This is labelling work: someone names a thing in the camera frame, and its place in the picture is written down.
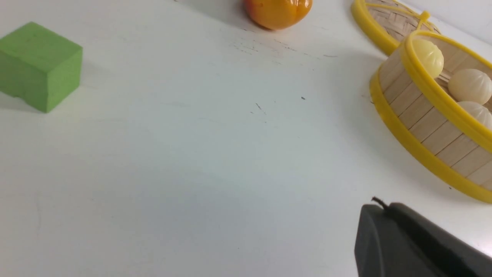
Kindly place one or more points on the bamboo steamer tray yellow rim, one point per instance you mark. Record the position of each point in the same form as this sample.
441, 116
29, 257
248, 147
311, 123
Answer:
428, 122

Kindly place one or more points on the green foam block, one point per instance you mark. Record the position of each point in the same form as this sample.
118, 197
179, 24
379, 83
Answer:
39, 66

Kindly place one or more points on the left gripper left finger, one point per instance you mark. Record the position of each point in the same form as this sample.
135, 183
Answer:
385, 243

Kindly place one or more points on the yellow bun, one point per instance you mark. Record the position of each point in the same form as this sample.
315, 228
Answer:
430, 56

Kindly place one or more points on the woven bamboo steamer lid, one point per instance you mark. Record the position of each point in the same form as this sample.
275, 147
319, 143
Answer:
387, 22

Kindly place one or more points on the white bun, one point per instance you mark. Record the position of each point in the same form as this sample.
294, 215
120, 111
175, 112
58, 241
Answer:
477, 111
470, 85

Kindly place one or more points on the orange plastic tangerine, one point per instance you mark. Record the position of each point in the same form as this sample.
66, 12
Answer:
277, 14

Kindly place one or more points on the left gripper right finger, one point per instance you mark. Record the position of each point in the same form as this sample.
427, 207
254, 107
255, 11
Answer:
450, 256

